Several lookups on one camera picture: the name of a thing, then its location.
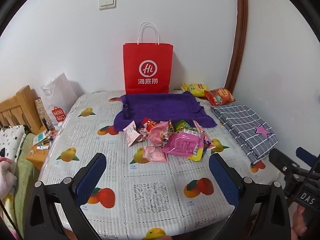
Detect white floral pillow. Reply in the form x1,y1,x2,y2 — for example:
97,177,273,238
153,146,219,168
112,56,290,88
0,124,28,165

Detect wooden headboard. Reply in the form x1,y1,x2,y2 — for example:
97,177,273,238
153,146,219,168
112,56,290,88
0,85,47,134

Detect grey checked folded cloth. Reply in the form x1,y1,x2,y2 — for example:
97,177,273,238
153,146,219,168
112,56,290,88
210,105,278,165

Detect brown wooden door frame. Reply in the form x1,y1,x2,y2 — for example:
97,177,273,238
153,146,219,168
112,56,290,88
226,0,248,94

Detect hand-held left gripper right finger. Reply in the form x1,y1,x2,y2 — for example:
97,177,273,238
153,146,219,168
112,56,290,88
209,153,292,240

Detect pink cloth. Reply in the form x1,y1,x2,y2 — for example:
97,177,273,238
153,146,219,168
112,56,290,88
0,156,18,198

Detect teal small box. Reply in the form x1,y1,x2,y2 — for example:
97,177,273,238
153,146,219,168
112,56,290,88
34,133,47,145

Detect yellow chip bag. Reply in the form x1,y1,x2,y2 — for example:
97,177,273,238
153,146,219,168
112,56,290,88
181,82,209,97

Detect long pink stick packet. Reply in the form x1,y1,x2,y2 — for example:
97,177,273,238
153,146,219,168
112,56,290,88
192,120,215,150

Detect brown patterned box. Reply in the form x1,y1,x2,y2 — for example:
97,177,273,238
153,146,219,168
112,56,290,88
34,97,55,130

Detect white shopping bag red logo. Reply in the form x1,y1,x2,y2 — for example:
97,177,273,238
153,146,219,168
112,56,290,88
40,72,79,128

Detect green blanket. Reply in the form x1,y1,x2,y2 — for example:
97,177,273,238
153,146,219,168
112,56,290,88
12,132,40,230

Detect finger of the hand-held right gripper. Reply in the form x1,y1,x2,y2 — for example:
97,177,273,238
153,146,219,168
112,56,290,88
296,147,320,170
268,148,300,180

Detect green snack packet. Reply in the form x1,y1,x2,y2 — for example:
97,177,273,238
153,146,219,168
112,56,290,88
174,120,194,133

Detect round pink pastry packet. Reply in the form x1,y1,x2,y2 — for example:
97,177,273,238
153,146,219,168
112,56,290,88
142,145,169,164

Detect large pink packet yellow edge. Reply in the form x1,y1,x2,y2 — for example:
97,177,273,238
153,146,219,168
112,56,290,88
162,129,208,162

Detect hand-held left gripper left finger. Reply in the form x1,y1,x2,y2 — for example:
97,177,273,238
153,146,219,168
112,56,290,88
25,152,107,240

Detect purple towel covered tray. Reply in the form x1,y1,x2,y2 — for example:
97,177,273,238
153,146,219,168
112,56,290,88
114,91,217,132

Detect person's right hand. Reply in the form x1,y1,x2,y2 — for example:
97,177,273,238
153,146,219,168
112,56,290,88
291,204,309,240

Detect black cable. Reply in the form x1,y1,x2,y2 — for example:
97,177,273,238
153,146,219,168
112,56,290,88
0,197,19,232

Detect white light switch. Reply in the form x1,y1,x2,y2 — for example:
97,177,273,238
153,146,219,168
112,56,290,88
99,0,117,10

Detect pink snack packet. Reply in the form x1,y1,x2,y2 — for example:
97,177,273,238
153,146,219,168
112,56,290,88
147,121,175,147

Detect red chip bag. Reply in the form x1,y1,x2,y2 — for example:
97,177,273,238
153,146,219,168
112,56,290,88
204,87,236,106

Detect wooden nightstand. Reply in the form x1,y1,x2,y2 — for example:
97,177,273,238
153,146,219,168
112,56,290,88
25,127,59,170

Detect red paper bag white handles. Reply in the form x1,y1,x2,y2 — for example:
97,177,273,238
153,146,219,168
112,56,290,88
122,22,174,95

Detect pale pink cartoon packet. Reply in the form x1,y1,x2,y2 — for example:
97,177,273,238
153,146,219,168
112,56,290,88
123,120,142,147

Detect red gold print packet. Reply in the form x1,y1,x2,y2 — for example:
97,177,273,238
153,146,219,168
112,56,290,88
141,117,160,132

